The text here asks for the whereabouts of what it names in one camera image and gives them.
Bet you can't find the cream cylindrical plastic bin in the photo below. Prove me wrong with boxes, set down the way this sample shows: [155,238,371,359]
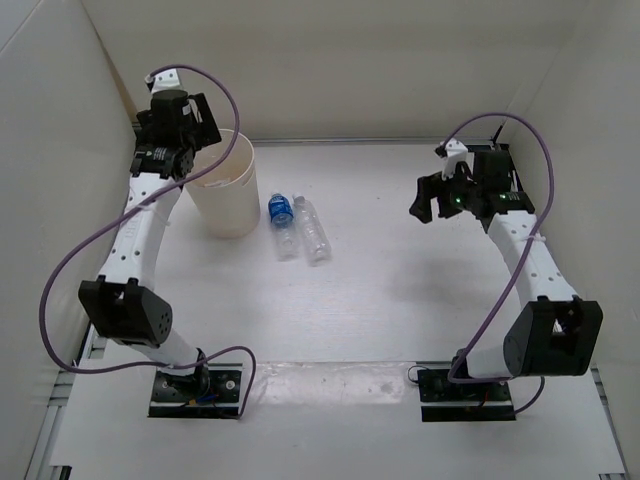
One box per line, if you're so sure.
[186,133,261,239]

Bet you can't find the blue label plastic bottle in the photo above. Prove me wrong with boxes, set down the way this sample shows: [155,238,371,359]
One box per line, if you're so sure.
[268,192,298,261]

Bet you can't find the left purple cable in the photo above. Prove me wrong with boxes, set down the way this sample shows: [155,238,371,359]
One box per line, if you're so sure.
[39,65,257,420]

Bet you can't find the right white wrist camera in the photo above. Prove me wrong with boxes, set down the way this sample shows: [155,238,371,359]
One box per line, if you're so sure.
[435,138,469,180]

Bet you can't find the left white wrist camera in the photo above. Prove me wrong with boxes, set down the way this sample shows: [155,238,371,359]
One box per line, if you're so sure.
[144,69,182,94]

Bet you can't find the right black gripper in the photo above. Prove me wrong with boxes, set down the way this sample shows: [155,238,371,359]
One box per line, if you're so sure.
[409,163,481,225]

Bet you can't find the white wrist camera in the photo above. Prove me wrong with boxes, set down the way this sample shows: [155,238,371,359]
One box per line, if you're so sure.
[144,69,182,94]
[435,138,469,180]

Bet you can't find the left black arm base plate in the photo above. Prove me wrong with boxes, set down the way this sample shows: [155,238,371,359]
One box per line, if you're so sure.
[147,363,243,420]

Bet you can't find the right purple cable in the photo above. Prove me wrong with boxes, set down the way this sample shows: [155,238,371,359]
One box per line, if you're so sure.
[439,113,555,415]

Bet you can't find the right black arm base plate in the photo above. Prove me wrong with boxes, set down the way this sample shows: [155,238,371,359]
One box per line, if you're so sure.
[407,363,516,423]

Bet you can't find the purple cable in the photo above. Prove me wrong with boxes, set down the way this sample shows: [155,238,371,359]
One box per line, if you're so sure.
[439,113,555,415]
[39,65,257,420]

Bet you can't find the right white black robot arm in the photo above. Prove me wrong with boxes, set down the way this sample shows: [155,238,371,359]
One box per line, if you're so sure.
[409,142,603,400]

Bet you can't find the clear unlabelled plastic bottle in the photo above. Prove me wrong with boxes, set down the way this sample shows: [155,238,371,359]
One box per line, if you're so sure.
[293,194,332,266]

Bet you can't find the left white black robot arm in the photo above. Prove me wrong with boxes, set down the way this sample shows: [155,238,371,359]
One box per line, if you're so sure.
[78,89,221,400]

